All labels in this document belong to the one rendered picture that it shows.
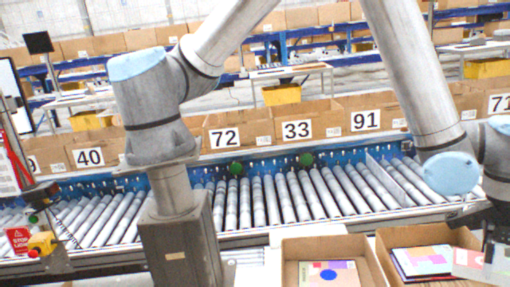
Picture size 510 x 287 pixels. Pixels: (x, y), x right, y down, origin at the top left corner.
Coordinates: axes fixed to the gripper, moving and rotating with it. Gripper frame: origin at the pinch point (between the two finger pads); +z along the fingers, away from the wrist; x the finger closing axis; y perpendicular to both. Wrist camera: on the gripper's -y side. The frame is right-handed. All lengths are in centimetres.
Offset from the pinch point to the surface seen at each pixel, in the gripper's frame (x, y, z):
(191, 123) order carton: 69, -152, -8
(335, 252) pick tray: 8.8, -40.6, 14.4
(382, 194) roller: 60, -35, 18
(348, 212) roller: 39, -45, 18
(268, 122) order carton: 70, -96, -11
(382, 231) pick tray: 18.0, -27.1, 8.9
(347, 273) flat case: 1.4, -34.4, 15.5
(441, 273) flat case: 10.7, -8.6, 14.3
